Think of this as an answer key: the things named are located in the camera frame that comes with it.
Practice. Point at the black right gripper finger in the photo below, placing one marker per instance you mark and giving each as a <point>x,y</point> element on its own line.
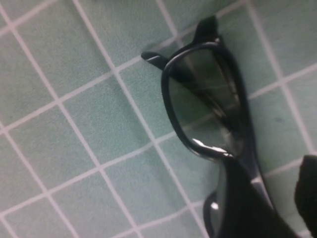
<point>308,193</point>

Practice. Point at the black framed glasses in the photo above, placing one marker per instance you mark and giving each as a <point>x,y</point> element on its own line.
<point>205,99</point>

